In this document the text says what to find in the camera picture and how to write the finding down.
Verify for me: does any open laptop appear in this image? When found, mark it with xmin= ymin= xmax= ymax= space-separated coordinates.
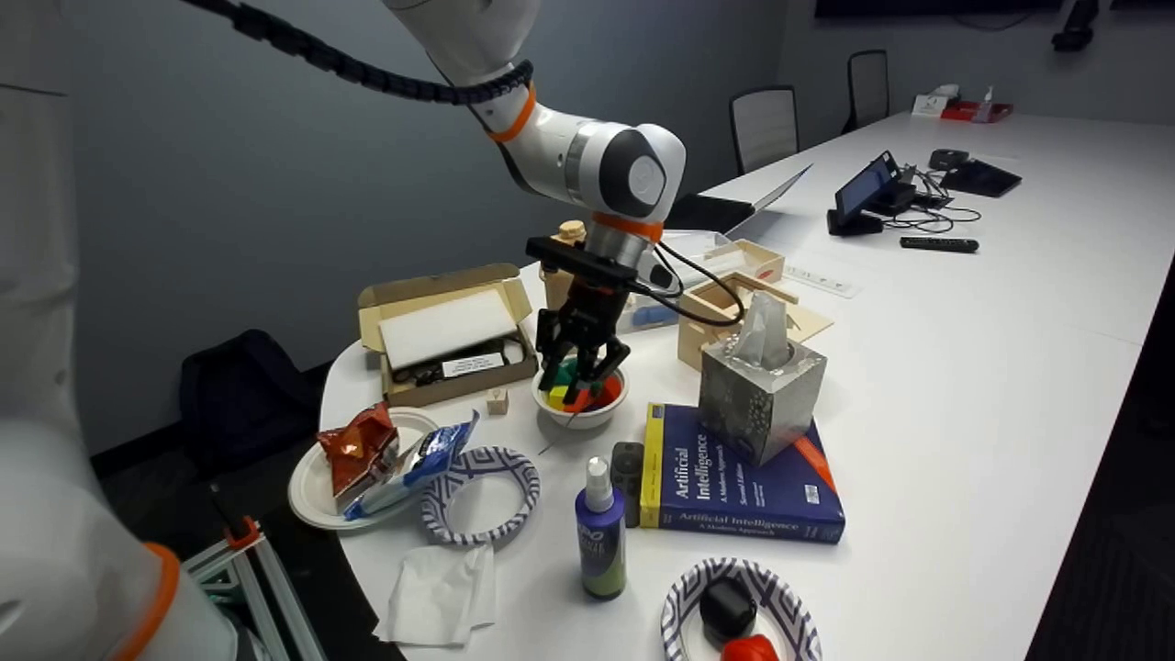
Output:
xmin=665 ymin=163 xmax=816 ymax=248

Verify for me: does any plain white paper plate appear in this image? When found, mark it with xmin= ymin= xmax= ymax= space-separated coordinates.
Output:
xmin=288 ymin=405 xmax=447 ymax=536

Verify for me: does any red flat item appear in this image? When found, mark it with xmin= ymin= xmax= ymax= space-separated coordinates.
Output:
xmin=938 ymin=93 xmax=1018 ymax=124

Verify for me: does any grey tissue box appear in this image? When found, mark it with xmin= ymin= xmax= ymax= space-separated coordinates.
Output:
xmin=697 ymin=289 xmax=832 ymax=469

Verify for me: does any white bowl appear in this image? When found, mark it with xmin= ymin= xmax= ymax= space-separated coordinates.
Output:
xmin=533 ymin=369 xmax=633 ymax=435

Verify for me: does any large wooden box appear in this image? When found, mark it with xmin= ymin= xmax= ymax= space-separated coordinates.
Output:
xmin=676 ymin=267 xmax=839 ymax=374

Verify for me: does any phone on black stand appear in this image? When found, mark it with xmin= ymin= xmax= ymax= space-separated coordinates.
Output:
xmin=827 ymin=147 xmax=921 ymax=240

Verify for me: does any black pouch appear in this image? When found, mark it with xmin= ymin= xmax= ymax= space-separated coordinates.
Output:
xmin=938 ymin=158 xmax=1024 ymax=201

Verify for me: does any black backpack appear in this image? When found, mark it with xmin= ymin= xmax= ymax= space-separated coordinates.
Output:
xmin=177 ymin=327 xmax=330 ymax=481

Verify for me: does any grey tripod with red knob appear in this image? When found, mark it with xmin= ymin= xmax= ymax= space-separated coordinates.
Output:
xmin=182 ymin=510 xmax=330 ymax=661

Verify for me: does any empty blue patterned paper plate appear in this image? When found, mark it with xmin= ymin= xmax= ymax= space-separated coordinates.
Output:
xmin=420 ymin=446 xmax=543 ymax=551

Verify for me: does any white sheet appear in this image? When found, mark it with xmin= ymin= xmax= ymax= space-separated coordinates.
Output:
xmin=380 ymin=289 xmax=524 ymax=371

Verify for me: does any black ceiling-hung device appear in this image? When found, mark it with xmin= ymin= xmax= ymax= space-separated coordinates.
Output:
xmin=1051 ymin=0 xmax=1102 ymax=54

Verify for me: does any grey remote control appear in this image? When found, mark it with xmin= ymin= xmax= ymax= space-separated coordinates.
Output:
xmin=609 ymin=437 xmax=647 ymax=528

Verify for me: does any blue snack bag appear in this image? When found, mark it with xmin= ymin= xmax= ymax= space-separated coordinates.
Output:
xmin=345 ymin=414 xmax=487 ymax=524

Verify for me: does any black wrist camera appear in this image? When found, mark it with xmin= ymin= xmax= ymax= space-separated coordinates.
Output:
xmin=524 ymin=232 xmax=643 ymax=289

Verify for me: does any open cardboard box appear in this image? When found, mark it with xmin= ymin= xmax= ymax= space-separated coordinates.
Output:
xmin=356 ymin=261 xmax=543 ymax=413

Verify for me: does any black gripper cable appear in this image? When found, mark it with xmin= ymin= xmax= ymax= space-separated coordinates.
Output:
xmin=643 ymin=234 xmax=748 ymax=332

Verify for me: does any small wooden box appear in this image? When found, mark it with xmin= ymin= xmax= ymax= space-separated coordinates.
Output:
xmin=704 ymin=234 xmax=789 ymax=288

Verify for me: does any red chip bag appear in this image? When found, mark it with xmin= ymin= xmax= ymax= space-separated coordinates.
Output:
xmin=319 ymin=401 xmax=403 ymax=506

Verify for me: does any black corrugated cable conduit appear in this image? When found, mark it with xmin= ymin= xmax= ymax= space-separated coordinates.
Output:
xmin=182 ymin=0 xmax=542 ymax=107

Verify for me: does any blue yellow textbook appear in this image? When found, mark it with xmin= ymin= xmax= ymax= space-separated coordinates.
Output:
xmin=636 ymin=405 xmax=850 ymax=546

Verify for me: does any purple spray bottle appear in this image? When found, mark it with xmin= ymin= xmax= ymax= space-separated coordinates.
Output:
xmin=572 ymin=451 xmax=633 ymax=605

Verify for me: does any white box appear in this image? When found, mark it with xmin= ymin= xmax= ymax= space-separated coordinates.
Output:
xmin=912 ymin=81 xmax=965 ymax=123

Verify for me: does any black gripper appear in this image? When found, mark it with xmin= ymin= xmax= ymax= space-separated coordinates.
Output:
xmin=533 ymin=278 xmax=639 ymax=414

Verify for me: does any white-backed office chair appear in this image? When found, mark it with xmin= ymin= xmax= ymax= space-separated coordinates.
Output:
xmin=729 ymin=85 xmax=805 ymax=178

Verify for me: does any dark office chair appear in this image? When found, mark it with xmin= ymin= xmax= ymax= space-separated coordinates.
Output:
xmin=841 ymin=47 xmax=898 ymax=136

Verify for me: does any thin tangled cable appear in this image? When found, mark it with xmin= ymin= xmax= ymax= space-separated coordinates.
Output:
xmin=898 ymin=181 xmax=985 ymax=240

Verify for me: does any white napkin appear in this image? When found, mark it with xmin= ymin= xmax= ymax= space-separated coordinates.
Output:
xmin=371 ymin=544 xmax=502 ymax=651

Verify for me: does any black remote stick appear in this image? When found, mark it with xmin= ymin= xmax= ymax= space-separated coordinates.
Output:
xmin=898 ymin=234 xmax=985 ymax=257

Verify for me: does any red object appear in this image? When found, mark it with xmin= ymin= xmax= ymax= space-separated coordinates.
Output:
xmin=715 ymin=631 xmax=784 ymax=661

